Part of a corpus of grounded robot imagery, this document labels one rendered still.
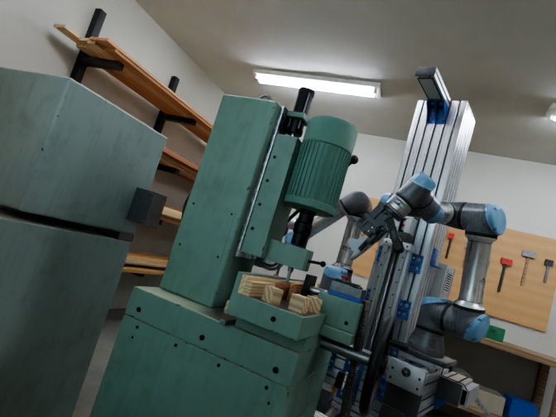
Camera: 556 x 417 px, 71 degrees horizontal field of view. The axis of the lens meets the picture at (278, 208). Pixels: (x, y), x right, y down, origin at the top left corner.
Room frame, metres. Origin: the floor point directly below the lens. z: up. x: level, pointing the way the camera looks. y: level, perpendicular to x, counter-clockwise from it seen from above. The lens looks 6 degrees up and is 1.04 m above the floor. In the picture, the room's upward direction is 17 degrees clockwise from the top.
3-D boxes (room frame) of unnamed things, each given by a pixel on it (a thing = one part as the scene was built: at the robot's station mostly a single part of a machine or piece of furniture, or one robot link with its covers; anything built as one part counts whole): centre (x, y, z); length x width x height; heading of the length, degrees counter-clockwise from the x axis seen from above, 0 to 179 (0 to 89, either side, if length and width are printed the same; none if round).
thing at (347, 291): (1.25, -0.29, 0.99); 0.13 x 0.11 x 0.06; 157
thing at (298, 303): (1.06, -0.13, 0.92); 0.04 x 0.04 x 0.04; 56
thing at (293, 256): (1.31, -0.08, 1.03); 0.14 x 0.07 x 0.09; 67
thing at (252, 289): (1.34, -0.12, 0.92); 0.67 x 0.02 x 0.04; 157
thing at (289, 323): (1.28, -0.21, 0.87); 0.61 x 0.30 x 0.06; 157
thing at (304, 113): (1.36, 0.03, 1.53); 0.08 x 0.08 x 0.17; 67
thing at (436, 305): (1.66, -0.77, 0.98); 0.13 x 0.12 x 0.14; 37
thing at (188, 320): (1.35, 0.01, 0.76); 0.57 x 0.45 x 0.09; 67
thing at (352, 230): (2.09, -0.42, 1.19); 0.15 x 0.12 x 0.55; 157
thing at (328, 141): (1.30, -0.10, 1.35); 0.18 x 0.18 x 0.31
